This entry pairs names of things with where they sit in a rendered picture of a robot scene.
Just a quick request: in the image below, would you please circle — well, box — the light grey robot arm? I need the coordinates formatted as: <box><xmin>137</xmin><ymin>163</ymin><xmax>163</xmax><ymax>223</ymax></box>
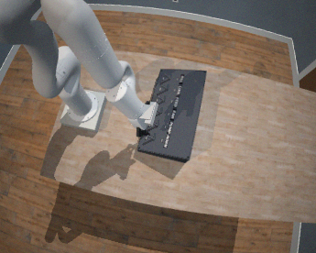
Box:
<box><xmin>0</xmin><ymin>0</ymin><xmax>158</xmax><ymax>126</ymax></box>

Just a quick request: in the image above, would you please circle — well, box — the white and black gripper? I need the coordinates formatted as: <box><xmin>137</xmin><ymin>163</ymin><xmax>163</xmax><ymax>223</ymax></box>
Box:
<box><xmin>128</xmin><ymin>101</ymin><xmax>150</xmax><ymax>138</ymax></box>

